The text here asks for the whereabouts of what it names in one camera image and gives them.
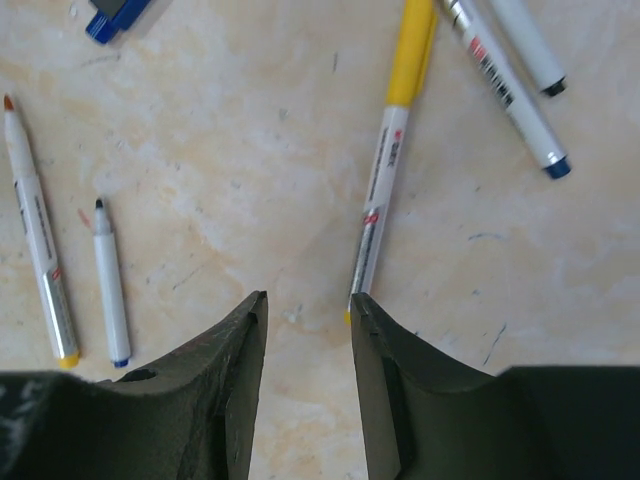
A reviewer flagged black eraser-cap white marker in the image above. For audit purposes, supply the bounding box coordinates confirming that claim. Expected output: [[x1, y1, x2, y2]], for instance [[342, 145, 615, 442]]
[[489, 0, 566, 97]]

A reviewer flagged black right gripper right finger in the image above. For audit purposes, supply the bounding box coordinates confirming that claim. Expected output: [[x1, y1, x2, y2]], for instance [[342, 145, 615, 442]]
[[351, 293, 639, 479]]

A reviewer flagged yellow capped clear pen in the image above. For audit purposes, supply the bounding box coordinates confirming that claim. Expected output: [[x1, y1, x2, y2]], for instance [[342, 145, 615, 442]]
[[348, 0, 437, 296]]

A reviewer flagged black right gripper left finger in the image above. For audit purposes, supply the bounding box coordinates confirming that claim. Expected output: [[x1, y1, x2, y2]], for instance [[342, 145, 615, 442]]
[[1, 291, 268, 479]]

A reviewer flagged dark blue capped marker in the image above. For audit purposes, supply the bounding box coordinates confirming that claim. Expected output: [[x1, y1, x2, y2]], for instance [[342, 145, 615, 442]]
[[439, 1, 571, 180]]

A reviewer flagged blue eraser-cap white marker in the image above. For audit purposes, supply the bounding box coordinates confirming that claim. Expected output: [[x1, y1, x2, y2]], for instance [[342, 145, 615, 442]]
[[93, 198, 132, 368]]

